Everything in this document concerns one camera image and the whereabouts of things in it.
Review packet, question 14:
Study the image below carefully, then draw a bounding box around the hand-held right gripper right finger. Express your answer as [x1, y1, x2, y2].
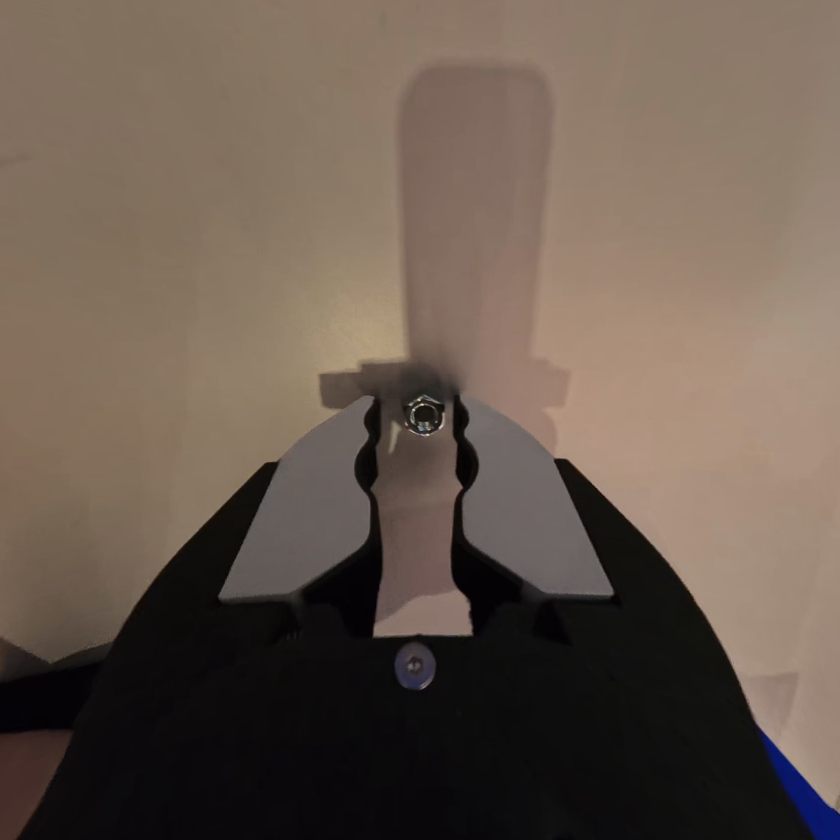
[451, 394, 616, 634]

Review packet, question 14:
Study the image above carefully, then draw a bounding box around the steel hex nut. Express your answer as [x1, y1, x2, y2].
[403, 392, 448, 437]

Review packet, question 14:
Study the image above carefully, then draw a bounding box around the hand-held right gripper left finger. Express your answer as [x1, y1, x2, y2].
[218, 395, 383, 634]

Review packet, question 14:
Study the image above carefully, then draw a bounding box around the blue plastic bin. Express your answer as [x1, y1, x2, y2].
[758, 725, 840, 828]

